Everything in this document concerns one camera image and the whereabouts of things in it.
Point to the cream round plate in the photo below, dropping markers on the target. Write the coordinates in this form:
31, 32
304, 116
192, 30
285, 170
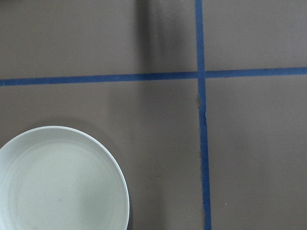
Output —
59, 178

